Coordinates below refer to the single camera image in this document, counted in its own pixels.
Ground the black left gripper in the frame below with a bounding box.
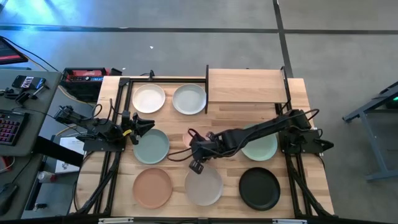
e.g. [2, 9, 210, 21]
[121, 110, 155, 146]

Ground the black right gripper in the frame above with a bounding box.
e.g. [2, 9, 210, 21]
[188, 132, 219, 175]

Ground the pale grey plate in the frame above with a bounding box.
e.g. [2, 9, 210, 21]
[184, 164, 224, 207]

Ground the sage green plate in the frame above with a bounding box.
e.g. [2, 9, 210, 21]
[132, 128, 170, 165]

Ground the small pink plate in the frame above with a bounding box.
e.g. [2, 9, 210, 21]
[182, 131, 212, 149]

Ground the white plate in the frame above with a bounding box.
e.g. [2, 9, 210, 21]
[132, 83, 166, 114]

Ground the terracotta plate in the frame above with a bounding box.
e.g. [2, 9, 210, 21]
[132, 167, 174, 210]

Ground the light grey-blue plate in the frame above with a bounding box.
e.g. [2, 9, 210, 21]
[172, 83, 207, 116]

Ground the black plate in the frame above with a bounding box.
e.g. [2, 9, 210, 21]
[238, 167, 281, 212]

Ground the mint green plate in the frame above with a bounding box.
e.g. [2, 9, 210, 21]
[241, 124, 279, 162]

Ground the white paper sheet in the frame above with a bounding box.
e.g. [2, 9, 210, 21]
[55, 136, 85, 174]

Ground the red and black power box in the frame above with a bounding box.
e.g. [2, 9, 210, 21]
[60, 67, 111, 102]

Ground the black flat beam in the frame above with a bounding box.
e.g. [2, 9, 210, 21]
[32, 136, 85, 167]

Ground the grey side desk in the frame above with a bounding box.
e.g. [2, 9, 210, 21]
[0, 68, 63, 222]

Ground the clear bottle red cap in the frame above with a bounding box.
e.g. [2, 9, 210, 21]
[37, 170, 58, 184]

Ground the black phone clamp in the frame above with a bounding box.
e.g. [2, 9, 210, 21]
[15, 85, 50, 105]

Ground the black smartphone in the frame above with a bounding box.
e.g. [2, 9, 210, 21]
[11, 75, 47, 90]

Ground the black keyboard red backlight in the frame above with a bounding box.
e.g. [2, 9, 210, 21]
[0, 109, 29, 146]

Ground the black computer mouse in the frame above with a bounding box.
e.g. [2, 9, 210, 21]
[0, 182, 19, 215]

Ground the black device green light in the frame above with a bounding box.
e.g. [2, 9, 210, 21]
[381, 88, 398, 110]

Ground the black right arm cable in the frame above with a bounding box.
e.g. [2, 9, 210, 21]
[167, 127, 203, 162]

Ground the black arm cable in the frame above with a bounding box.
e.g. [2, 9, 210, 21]
[167, 127, 203, 162]
[90, 98, 125, 125]

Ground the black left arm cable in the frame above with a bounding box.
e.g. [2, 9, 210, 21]
[90, 98, 125, 125]

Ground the black cable plug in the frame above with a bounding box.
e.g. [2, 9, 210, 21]
[139, 69, 155, 81]

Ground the wooden shelf black metal frame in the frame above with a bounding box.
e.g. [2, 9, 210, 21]
[205, 64, 293, 114]

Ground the thin black monitor cable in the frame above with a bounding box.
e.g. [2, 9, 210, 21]
[0, 35, 60, 73]

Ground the blue-grey metal table frame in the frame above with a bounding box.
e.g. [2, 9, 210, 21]
[341, 81, 398, 182]

